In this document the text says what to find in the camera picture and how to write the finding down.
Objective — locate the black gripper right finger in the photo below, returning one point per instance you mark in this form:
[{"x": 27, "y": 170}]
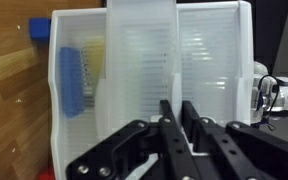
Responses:
[{"x": 244, "y": 153}]

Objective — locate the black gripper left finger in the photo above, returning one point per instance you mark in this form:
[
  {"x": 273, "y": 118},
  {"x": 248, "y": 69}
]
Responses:
[{"x": 140, "y": 150}]

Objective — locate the white plastic drawer cabinet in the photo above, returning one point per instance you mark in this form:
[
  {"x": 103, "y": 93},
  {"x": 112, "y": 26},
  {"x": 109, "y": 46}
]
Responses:
[{"x": 247, "y": 50}]

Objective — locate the blue ridged plastic item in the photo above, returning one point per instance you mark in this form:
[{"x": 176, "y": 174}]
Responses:
[{"x": 71, "y": 83}]

